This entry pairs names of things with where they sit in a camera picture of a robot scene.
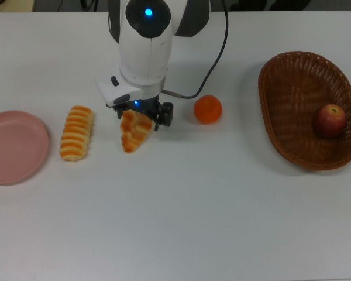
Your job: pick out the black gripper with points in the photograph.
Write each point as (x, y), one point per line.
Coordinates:
(146, 106)

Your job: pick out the braided bread loaf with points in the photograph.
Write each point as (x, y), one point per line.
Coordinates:
(134, 131)

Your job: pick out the orange fruit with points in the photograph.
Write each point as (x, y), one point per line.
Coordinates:
(207, 109)

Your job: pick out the striped bread roll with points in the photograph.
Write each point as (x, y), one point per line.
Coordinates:
(76, 134)

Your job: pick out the red apple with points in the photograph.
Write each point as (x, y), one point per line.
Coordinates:
(330, 121)

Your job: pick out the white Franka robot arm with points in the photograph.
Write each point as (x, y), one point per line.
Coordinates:
(146, 52)

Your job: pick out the pink plate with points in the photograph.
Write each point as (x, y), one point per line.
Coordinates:
(14, 147)

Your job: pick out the brown woven basket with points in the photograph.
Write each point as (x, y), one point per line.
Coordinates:
(292, 117)

